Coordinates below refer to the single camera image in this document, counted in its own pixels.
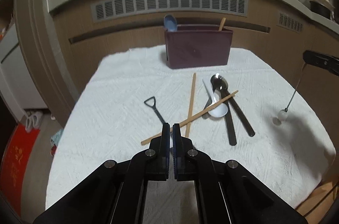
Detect steel whisk with white ball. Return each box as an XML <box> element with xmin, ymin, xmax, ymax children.
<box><xmin>272</xmin><ymin>63</ymin><xmax>307</xmax><ymax>126</ymax></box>

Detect black pot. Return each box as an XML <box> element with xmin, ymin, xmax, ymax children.
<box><xmin>310</xmin><ymin>1</ymin><xmax>332</xmax><ymax>19</ymax></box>

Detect patterned slippers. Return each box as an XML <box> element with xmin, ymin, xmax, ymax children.
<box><xmin>50</xmin><ymin>129</ymin><xmax>63</xmax><ymax>157</ymax></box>

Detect grey slippers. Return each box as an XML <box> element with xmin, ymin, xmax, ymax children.
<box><xmin>25</xmin><ymin>111</ymin><xmax>44</xmax><ymax>133</ymax></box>

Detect white table cloth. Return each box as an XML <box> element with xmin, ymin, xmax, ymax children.
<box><xmin>45</xmin><ymin>44</ymin><xmax>337</xmax><ymax>224</ymax></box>

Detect wooden spoon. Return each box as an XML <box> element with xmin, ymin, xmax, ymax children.
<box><xmin>218</xmin><ymin>18</ymin><xmax>226</xmax><ymax>32</ymax></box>

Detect small steel spoon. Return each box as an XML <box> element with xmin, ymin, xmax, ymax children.
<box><xmin>210</xmin><ymin>73</ymin><xmax>228</xmax><ymax>91</ymax></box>

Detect white ceramic spoon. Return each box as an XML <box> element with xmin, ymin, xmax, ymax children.
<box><xmin>201</xmin><ymin>76</ymin><xmax>229</xmax><ymax>118</ymax></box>

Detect black shovel-shaped spoon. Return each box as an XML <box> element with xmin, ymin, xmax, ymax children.
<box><xmin>144</xmin><ymin>96</ymin><xmax>166</xmax><ymax>124</ymax></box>

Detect maroon utensil holder box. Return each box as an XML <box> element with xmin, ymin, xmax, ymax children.
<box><xmin>164</xmin><ymin>24</ymin><xmax>233</xmax><ymax>69</ymax></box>

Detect small grey vent grille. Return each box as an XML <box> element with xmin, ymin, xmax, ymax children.
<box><xmin>277</xmin><ymin>11</ymin><xmax>303</xmax><ymax>33</ymax></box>

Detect wooden chopstick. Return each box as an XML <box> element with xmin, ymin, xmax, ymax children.
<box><xmin>185</xmin><ymin>73</ymin><xmax>196</xmax><ymax>138</ymax></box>
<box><xmin>140</xmin><ymin>90</ymin><xmax>238</xmax><ymax>145</ymax></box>

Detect black-handled steel spoon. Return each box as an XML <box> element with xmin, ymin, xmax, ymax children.
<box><xmin>222</xmin><ymin>90</ymin><xmax>255</xmax><ymax>137</ymax></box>

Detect red floor mat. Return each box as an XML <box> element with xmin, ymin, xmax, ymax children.
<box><xmin>1</xmin><ymin>124</ymin><xmax>40</xmax><ymax>215</ymax></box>

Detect long grey vent grille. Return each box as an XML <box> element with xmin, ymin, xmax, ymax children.
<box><xmin>91</xmin><ymin>0</ymin><xmax>248</xmax><ymax>22</ymax></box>

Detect black-handled utensil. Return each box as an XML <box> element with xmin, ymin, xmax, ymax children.
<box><xmin>224</xmin><ymin>101</ymin><xmax>237</xmax><ymax>146</ymax></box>

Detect blue speckled spoon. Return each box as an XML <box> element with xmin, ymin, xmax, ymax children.
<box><xmin>164</xmin><ymin>14</ymin><xmax>178</xmax><ymax>32</ymax></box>

